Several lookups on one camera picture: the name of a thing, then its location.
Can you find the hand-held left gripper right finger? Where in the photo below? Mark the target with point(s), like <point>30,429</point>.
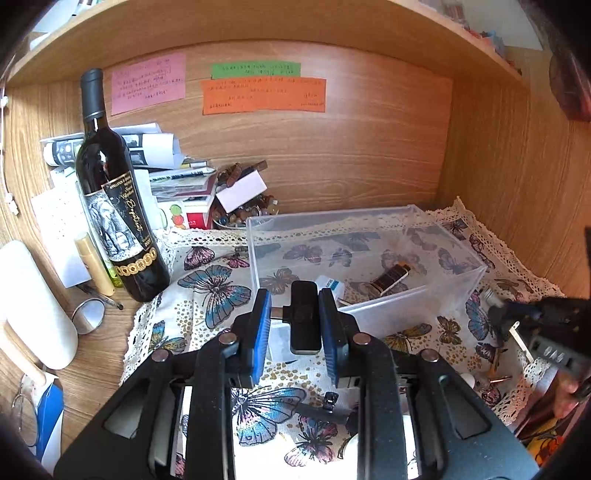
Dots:
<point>330,334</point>

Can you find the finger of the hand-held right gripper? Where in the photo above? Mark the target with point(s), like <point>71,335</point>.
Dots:
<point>501,314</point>
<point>549,353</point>

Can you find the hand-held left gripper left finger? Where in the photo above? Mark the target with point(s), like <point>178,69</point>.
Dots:
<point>259,330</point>

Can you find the clear plastic storage box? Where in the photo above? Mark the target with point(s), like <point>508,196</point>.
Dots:
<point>369,258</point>

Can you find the person's right hand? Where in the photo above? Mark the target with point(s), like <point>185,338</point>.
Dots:
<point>569,400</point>

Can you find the small silver cap bottle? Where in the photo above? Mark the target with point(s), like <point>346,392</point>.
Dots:
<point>490,297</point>

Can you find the small white box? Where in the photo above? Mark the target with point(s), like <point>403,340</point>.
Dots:
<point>330,286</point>

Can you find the small brass metal pieces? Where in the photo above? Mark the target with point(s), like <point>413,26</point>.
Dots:
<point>495,376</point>

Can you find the butterfly print lace cloth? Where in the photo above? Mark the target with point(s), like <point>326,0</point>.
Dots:
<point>207,286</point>

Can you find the black clip pen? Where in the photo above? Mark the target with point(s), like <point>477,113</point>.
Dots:
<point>325,408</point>

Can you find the brown rectangular case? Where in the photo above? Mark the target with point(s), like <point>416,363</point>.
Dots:
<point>391,278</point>

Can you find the orange printed packet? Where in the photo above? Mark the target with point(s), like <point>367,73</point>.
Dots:
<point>545,450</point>

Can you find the bowl of corks with card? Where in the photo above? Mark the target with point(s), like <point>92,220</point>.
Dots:
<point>247,207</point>

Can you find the red box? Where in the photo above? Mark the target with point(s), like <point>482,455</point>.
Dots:
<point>199,219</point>

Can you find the white paper card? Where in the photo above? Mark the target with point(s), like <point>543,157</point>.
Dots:
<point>241,189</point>

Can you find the white mug with coloured dots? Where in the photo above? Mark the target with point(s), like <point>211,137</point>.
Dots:
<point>171,217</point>

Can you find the green glass bottle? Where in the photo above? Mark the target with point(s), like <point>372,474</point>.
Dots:
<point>113,276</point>

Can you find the small round mirror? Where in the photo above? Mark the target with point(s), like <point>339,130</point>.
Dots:
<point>87,316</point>

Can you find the yellow lip balm stick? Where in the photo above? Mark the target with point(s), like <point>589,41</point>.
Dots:
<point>94,267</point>

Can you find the stack of papers and booklets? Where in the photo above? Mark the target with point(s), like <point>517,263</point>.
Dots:
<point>157,166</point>

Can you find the dark wine bottle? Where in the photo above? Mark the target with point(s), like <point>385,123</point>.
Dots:
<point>117,198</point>

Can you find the white dotted paper sheet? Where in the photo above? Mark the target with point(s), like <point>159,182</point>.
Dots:
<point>60,230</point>

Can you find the white cylinder roll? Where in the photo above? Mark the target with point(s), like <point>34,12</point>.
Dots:
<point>32,307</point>

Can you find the dark red hanging object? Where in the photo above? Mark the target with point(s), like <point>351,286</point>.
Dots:
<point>570,83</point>

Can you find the blue and white packet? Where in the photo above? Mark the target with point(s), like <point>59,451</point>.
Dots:
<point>48,424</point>

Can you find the orange paper note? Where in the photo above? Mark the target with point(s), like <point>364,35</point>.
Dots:
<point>263,95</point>

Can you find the green paper note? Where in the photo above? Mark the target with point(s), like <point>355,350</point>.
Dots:
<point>255,69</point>

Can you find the white tube with dark label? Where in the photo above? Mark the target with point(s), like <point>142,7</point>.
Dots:
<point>57,153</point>

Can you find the pink paper note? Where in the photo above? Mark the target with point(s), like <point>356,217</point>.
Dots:
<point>147,83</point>

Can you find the row of shelf trinkets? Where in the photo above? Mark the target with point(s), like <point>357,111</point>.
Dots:
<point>480,27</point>

